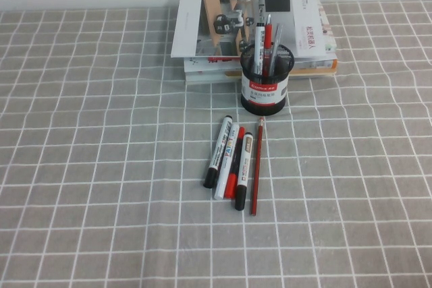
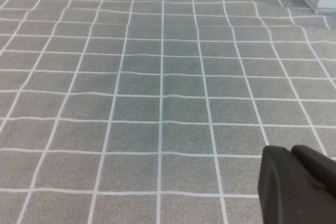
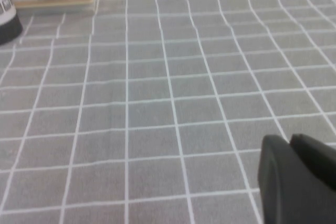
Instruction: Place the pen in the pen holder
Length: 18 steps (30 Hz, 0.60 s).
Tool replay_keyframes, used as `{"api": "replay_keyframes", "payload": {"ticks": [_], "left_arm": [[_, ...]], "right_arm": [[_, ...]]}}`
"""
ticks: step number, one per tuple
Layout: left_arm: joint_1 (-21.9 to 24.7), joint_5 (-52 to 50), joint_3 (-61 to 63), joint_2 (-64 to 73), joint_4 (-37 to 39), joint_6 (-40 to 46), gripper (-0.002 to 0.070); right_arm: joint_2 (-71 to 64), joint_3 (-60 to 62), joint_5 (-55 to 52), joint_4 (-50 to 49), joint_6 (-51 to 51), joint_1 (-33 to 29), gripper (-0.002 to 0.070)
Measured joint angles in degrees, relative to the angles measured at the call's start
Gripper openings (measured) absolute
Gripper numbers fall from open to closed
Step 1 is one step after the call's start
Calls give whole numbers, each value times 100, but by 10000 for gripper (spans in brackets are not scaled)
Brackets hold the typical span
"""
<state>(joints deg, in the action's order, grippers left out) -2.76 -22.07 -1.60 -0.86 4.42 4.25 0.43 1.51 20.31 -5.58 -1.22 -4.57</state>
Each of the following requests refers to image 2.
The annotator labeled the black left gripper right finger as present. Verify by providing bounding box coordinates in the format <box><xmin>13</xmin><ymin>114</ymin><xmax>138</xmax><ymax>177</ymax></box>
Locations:
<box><xmin>290</xmin><ymin>144</ymin><xmax>336</xmax><ymax>200</ymax></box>

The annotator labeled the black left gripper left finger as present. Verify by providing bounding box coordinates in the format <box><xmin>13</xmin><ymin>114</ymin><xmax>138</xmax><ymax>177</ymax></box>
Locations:
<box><xmin>257</xmin><ymin>145</ymin><xmax>336</xmax><ymax>224</ymax></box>

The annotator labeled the grey checked tablecloth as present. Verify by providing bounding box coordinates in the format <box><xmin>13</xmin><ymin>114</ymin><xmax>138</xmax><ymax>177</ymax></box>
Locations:
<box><xmin>0</xmin><ymin>0</ymin><xmax>336</xmax><ymax>224</ymax></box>

